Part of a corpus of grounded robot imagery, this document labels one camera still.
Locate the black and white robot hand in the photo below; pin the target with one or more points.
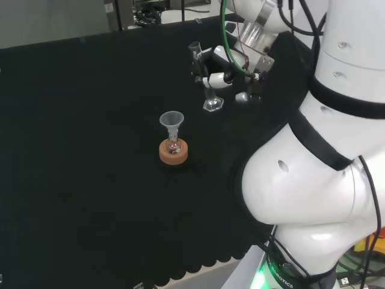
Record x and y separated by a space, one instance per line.
223 56

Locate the clear graduated cylinder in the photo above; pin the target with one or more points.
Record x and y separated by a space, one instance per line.
213 103

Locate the round-bottom glass flask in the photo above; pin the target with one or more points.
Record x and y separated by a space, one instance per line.
174 146

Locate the clear plastic funnel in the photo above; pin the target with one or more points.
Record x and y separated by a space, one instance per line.
171 119

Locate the black bench cloth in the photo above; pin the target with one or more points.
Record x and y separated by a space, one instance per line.
90 150

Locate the yellow stop button box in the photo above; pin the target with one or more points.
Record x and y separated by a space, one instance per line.
365 245

